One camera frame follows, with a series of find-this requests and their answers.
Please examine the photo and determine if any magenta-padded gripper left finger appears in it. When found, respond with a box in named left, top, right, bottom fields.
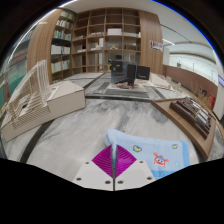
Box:
left=72, top=144, right=116, bottom=192

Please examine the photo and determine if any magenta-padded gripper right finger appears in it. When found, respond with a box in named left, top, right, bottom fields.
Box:
left=114, top=144, right=157, bottom=192

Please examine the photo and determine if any light blue printed towel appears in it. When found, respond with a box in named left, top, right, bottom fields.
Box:
left=104, top=128, right=191, bottom=181

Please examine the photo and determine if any brown architectural model on board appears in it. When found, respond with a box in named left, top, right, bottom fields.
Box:
left=151, top=96, right=218, bottom=161

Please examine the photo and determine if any black architectural model on base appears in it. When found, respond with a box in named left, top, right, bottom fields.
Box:
left=94, top=59, right=151, bottom=99

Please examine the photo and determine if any small white architectural model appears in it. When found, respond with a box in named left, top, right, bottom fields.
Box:
left=149, top=72, right=178, bottom=92

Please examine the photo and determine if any red bin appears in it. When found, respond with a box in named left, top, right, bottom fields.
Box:
left=208, top=93, right=216, bottom=108

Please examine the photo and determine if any dark shelf unit with books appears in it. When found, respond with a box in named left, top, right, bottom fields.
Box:
left=49, top=9, right=76, bottom=83

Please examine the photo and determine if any wooden grid shelf unit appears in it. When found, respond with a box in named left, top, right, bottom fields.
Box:
left=71, top=8, right=143, bottom=74

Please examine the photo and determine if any wall poster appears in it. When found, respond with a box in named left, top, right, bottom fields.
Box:
left=149, top=39, right=164, bottom=53

